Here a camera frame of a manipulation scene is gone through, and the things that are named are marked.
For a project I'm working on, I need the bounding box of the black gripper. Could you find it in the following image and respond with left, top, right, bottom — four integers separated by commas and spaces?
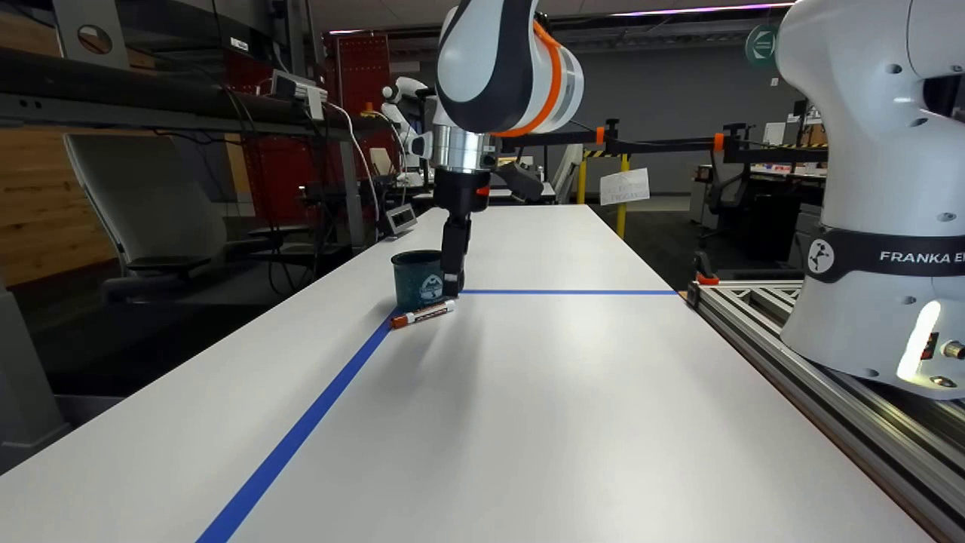
431, 165, 495, 303

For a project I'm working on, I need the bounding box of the red brown marker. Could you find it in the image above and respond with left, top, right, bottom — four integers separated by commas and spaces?
388, 299, 459, 331

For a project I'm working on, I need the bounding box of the dark teal cup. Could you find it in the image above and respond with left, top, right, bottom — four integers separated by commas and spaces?
388, 248, 450, 313

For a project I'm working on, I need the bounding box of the small grey device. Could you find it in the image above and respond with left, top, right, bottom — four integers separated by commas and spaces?
382, 202, 420, 238

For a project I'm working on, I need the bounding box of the short blue tape strip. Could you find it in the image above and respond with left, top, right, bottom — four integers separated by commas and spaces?
459, 288, 680, 303

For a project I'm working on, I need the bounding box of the small white background robot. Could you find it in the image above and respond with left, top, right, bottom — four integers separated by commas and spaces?
378, 72, 439, 192

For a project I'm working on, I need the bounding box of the white paper sign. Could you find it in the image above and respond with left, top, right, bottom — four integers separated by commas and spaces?
598, 165, 654, 208

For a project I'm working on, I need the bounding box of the red cabinet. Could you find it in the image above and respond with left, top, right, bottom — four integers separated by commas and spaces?
224, 26, 395, 231

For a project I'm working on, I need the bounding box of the white power box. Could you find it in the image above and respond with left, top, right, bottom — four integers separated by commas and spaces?
269, 71, 332, 125

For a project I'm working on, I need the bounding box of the long blue tape strip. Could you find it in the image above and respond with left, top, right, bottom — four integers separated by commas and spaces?
193, 311, 404, 543

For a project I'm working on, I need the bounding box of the black bar with orange clamps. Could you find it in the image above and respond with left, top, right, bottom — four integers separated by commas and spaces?
495, 119, 834, 168

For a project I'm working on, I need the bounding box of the grey chair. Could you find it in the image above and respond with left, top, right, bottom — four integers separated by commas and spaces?
63, 133, 232, 299

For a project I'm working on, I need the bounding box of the green round sign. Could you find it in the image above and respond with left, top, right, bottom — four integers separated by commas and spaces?
741, 20, 780, 72

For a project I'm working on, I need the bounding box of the grey metal shelf beam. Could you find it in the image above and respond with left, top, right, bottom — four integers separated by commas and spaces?
0, 43, 349, 138

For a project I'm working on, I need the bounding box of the plywood board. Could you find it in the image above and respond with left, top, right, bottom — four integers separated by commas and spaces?
0, 126, 119, 290

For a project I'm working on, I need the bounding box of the white cable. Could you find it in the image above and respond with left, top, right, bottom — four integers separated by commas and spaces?
325, 100, 388, 238

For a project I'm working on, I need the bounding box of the aluminium rail base frame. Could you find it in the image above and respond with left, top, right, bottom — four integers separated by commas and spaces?
684, 274, 965, 543

